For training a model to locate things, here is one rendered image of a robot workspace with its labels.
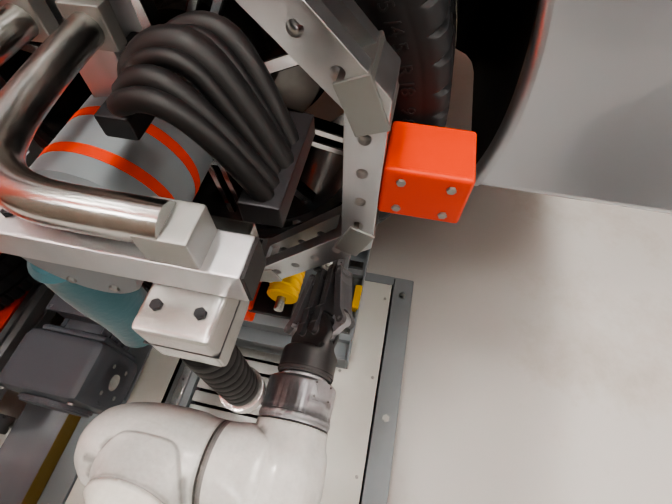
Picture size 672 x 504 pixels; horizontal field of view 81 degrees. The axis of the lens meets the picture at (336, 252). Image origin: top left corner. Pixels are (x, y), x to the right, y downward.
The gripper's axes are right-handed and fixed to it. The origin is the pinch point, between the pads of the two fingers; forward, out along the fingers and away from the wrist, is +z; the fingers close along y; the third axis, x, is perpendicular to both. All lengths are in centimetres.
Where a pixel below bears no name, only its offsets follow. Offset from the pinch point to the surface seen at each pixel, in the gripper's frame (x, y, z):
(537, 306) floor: -87, -3, 32
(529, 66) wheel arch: 7.5, 33.6, 8.1
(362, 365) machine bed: -45, -34, 0
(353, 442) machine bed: -46, -33, -20
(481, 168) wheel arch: -2.9, 22.9, 8.4
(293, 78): 19.2, 4.6, 18.3
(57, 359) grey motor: 20, -52, -21
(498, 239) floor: -78, -12, 56
